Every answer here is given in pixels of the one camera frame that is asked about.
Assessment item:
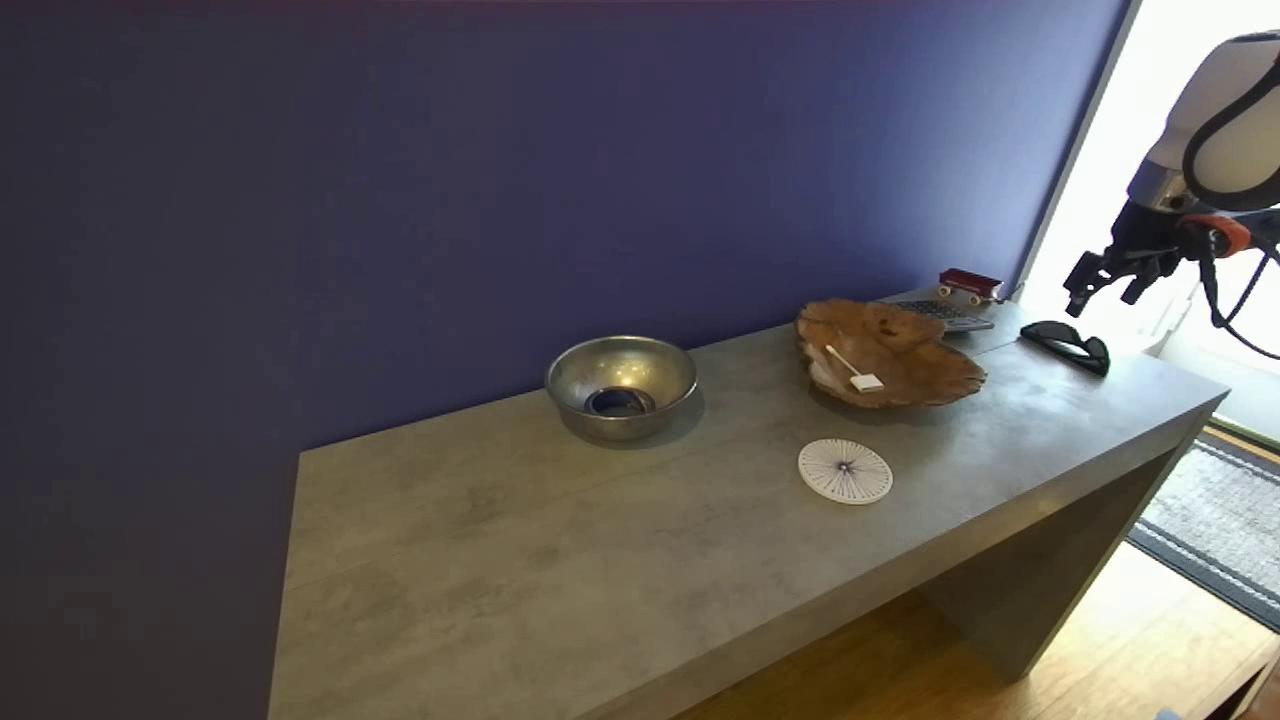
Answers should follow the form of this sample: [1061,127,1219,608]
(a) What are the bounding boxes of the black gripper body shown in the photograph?
[1095,195,1191,290]

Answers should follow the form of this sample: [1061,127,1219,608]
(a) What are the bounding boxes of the brown wooden key bowl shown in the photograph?
[791,297,992,417]

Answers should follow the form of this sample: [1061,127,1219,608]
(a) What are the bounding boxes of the small white key fob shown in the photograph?
[822,338,888,396]

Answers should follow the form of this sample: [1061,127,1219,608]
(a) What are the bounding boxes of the round metal bowl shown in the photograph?
[540,333,708,447]

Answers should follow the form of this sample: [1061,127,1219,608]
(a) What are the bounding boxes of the black sunglasses blue lenses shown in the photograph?
[1018,316,1111,379]

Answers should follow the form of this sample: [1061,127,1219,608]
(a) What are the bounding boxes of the grey striped floor rug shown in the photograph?
[1127,428,1280,635]

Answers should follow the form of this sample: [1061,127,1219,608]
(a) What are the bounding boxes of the white round coaster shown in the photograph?
[797,436,895,507]

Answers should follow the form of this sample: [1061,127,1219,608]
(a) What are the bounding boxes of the grey concrete-look cabinet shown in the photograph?
[263,290,1231,720]

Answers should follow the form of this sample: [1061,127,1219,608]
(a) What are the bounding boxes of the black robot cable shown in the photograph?
[1191,215,1280,364]

